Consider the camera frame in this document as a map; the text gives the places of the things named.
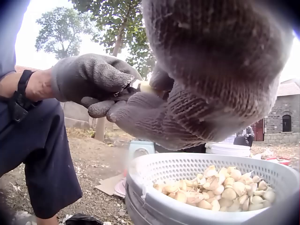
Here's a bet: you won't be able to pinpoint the person's left hand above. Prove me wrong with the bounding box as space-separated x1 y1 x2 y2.
50 53 143 119

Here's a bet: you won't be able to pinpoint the white plastic bucket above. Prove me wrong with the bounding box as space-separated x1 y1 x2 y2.
205 142 251 158

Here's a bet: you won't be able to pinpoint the black plastic bag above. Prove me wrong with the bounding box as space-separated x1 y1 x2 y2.
65 213 104 225

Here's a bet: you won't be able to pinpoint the person's body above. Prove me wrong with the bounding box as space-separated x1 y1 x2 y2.
0 0 31 81

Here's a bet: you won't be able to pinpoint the grey brick building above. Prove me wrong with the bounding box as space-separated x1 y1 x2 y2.
251 79 300 144

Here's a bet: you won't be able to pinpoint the person's right hand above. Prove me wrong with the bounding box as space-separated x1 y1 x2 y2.
107 0 294 151

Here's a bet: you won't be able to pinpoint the person's right thumb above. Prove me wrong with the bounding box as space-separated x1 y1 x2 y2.
107 92 171 134

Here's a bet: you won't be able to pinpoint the person's legs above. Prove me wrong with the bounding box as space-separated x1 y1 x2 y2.
0 98 83 225

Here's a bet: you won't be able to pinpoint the small dark tool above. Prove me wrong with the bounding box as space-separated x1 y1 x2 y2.
114 86 141 101

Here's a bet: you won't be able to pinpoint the flat brown cardboard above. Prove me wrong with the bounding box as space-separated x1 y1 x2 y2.
94 173 127 196

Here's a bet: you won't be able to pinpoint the pale green plastic stool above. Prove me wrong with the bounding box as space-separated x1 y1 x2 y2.
128 141 155 165

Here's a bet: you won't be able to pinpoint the person's right fingers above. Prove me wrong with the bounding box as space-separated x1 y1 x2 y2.
149 63 175 92

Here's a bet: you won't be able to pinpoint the white perforated plastic basket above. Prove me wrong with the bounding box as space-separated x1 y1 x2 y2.
125 153 300 225

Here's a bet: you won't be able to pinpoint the single peeled garlic clove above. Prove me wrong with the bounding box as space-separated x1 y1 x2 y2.
137 81 165 97

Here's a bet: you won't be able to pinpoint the person's left fingers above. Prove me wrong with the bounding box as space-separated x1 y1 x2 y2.
81 59 143 119

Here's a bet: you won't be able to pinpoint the pile of garlic cloves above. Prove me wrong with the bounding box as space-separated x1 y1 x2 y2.
154 165 276 212

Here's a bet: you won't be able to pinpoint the grey plastic basin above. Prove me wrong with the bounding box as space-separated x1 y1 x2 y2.
125 178 153 225

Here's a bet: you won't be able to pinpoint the low concrete wall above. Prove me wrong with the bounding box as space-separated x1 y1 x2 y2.
60 101 113 131

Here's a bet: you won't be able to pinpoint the large leafy tree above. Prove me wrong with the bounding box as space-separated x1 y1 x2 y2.
70 0 157 143

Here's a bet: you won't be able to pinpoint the black wrist band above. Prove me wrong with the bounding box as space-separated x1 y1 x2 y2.
8 70 36 124

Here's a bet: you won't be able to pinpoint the small leafy tree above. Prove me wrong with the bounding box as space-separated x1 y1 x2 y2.
35 7 94 60

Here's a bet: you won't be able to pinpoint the red plastic basin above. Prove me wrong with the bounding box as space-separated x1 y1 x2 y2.
266 157 292 166

